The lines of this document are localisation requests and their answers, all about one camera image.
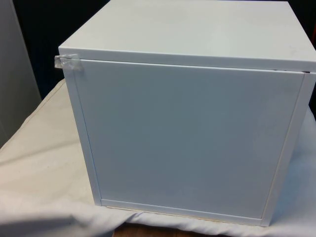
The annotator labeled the white chest of drawers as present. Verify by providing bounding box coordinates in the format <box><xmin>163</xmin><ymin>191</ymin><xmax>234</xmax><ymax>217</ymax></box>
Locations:
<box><xmin>57</xmin><ymin>0</ymin><xmax>316</xmax><ymax>227</ymax></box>

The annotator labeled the clear tape piece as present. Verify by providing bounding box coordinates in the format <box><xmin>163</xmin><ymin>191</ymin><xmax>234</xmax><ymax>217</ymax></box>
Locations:
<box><xmin>53</xmin><ymin>53</ymin><xmax>85</xmax><ymax>73</ymax></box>

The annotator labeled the pale locker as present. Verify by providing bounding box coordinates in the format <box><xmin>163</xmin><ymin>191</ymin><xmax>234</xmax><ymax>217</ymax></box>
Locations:
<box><xmin>0</xmin><ymin>0</ymin><xmax>43</xmax><ymax>149</ymax></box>

